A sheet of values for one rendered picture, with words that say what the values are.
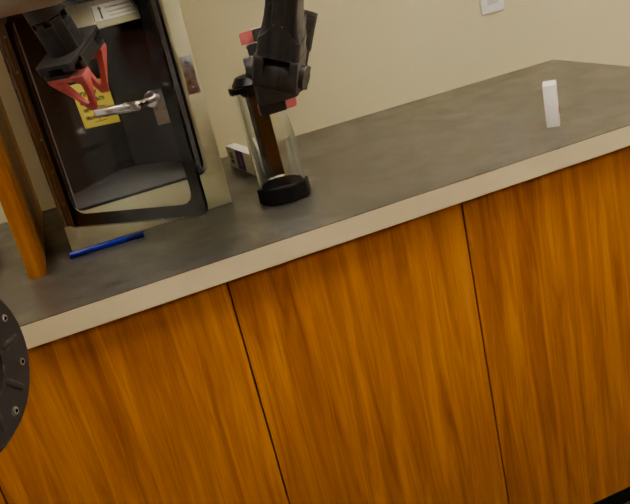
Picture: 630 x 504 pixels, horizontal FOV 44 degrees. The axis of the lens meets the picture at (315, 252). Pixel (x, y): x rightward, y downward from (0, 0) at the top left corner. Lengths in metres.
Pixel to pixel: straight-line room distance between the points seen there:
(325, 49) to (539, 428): 1.04
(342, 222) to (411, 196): 0.13
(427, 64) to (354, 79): 0.21
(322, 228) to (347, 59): 0.83
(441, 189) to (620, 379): 0.65
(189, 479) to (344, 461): 0.30
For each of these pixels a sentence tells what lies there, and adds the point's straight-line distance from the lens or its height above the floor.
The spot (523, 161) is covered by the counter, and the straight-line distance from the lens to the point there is 1.47.
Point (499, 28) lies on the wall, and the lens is 2.27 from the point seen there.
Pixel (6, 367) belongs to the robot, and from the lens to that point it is 0.68.
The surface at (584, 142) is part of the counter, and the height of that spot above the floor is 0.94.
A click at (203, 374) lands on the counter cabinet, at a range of 1.38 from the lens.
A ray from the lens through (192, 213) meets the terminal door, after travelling 1.36.
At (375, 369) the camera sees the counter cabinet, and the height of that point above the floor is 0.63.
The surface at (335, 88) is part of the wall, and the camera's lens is 2.07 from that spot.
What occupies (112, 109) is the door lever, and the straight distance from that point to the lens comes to 1.31.
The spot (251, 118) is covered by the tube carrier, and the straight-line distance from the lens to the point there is 1.45.
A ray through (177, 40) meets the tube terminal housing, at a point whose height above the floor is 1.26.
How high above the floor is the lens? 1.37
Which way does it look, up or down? 21 degrees down
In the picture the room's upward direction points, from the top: 13 degrees counter-clockwise
